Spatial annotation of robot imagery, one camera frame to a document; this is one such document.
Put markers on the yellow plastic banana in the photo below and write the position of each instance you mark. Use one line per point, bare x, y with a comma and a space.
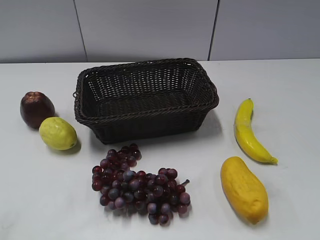
245, 136

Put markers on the yellow mango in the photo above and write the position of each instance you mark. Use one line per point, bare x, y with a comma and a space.
244, 191

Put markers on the dark red apple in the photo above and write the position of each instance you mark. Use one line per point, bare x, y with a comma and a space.
35, 107

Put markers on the yellow-green lemon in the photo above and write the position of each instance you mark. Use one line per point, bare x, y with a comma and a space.
58, 134

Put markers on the dark brown wicker basket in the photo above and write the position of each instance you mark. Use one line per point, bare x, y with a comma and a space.
145, 99

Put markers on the purple grape bunch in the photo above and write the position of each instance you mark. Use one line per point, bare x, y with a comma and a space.
123, 189

